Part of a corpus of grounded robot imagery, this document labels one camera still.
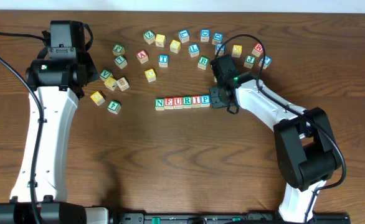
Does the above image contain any blue P block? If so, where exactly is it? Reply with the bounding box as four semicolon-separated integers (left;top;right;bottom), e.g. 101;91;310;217
201;95;211;107

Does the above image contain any red I block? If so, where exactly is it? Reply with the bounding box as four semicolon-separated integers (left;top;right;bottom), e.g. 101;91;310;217
191;96;201;108

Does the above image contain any green R block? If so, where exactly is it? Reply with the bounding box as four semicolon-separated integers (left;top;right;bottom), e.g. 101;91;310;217
182;96;192;109

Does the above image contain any red U block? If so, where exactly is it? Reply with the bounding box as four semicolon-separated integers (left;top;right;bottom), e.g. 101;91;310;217
173;96;183;110

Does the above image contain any red E block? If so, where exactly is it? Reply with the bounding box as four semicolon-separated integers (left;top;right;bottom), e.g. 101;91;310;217
164;98;174;110

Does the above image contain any green N block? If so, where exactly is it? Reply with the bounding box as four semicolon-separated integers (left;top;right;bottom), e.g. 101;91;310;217
155;98;165;111

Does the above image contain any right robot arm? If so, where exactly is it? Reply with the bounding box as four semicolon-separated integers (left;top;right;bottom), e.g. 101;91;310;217
210;71;343;223

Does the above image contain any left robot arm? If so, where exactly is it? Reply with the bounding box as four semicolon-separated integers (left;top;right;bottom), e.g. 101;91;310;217
0;47;113;223

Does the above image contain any green V block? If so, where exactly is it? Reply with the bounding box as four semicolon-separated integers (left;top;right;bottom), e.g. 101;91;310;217
100;69;113;81

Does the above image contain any green B block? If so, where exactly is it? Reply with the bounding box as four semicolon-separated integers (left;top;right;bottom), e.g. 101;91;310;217
197;56;209;70

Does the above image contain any green J block right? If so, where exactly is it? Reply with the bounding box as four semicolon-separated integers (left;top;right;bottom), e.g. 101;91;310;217
244;55;256;68

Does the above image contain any green j block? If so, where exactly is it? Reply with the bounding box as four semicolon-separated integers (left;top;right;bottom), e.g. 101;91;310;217
112;44;125;56
244;55;256;68

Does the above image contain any yellow G block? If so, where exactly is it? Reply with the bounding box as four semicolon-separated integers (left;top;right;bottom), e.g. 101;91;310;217
90;91;105;106

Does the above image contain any blue 5 block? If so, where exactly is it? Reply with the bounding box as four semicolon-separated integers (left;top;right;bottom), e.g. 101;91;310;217
215;43;225;56

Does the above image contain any yellow K block left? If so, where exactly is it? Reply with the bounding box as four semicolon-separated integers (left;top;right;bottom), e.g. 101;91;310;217
104;77;118;91

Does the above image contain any yellow k block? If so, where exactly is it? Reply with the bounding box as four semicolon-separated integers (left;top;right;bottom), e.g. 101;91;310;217
232;45;242;58
104;77;118;91

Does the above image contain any yellow K block right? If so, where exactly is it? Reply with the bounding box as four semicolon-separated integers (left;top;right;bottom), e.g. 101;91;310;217
232;45;242;58

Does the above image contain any green 7 block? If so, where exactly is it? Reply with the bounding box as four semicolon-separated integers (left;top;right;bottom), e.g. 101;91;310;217
114;55;128;69

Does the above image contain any green J block left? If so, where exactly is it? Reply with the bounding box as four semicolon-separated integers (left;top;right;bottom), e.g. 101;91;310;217
112;44;125;56

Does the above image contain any blue 2 block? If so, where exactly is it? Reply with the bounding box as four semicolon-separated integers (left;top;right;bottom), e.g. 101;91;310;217
258;55;272;70

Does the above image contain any blue L block middle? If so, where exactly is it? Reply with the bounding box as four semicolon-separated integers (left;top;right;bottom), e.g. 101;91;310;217
189;44;200;57

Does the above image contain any blue l block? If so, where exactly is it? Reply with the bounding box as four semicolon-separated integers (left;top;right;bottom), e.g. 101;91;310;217
189;44;200;57
178;29;190;43

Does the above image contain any red M block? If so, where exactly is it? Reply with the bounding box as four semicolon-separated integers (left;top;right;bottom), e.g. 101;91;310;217
252;42;264;57

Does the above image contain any plain pineapple block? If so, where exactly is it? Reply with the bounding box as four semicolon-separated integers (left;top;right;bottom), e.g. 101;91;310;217
116;77;130;91

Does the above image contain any blue D block right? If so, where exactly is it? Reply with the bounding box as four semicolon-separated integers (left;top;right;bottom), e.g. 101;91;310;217
212;32;224;45

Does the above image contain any blue d block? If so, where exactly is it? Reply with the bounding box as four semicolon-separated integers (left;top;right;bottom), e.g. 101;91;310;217
200;29;210;42
212;32;224;45

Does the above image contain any green 4 block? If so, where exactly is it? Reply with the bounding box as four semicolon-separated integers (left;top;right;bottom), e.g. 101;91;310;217
107;101;121;114

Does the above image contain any blue D block left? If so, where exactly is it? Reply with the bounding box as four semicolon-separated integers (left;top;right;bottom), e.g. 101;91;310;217
200;29;210;42

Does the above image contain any yellow Q block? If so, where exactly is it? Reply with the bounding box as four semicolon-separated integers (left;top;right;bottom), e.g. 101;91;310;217
170;40;181;54

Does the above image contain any blue T block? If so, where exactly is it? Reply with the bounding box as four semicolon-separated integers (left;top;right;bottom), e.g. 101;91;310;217
158;55;169;67

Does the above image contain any blue L block top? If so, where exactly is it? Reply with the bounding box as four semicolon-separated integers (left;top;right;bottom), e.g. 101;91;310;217
178;29;190;43

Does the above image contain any red A block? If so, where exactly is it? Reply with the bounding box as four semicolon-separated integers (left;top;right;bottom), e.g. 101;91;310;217
136;50;149;64

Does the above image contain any yellow O block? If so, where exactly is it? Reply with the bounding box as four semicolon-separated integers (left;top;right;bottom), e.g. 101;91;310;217
145;68;157;83

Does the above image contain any yellow block top row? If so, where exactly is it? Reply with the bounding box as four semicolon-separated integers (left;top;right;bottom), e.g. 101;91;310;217
155;34;166;47

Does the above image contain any green Z block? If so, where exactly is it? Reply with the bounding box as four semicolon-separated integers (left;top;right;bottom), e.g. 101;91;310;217
143;30;156;45

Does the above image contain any left black cable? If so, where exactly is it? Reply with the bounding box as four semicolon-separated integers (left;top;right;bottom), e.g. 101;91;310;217
0;22;95;224

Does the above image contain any black cable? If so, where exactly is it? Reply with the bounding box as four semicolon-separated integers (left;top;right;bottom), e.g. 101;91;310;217
214;33;348;223
0;22;95;224

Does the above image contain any right black cable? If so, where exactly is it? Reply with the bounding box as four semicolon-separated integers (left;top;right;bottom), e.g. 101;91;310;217
214;33;348;223

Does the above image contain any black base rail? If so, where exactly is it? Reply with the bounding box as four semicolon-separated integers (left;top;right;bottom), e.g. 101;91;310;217
113;212;352;224

